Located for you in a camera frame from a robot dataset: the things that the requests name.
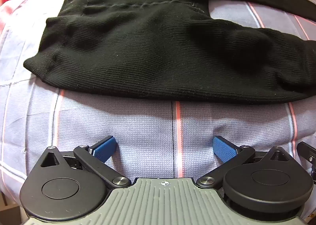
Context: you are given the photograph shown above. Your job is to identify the black ribbed pants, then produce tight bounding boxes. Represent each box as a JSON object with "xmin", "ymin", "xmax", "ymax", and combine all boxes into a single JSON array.
[{"xmin": 23, "ymin": 0, "xmax": 316, "ymax": 105}]

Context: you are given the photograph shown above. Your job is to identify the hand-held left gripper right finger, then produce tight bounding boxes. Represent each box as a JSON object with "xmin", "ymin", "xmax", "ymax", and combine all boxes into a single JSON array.
[{"xmin": 196, "ymin": 135, "xmax": 295, "ymax": 188}]

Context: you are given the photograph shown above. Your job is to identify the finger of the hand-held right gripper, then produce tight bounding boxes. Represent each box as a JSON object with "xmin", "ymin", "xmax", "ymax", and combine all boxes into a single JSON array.
[{"xmin": 297, "ymin": 141, "xmax": 316, "ymax": 180}]

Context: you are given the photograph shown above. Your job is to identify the plaid bedsheet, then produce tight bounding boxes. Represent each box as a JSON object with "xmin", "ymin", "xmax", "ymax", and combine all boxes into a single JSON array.
[{"xmin": 0, "ymin": 0, "xmax": 316, "ymax": 225}]

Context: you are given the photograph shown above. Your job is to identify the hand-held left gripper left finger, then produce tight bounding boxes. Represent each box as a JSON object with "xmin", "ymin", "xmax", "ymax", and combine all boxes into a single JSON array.
[{"xmin": 39, "ymin": 135, "xmax": 132, "ymax": 188}]

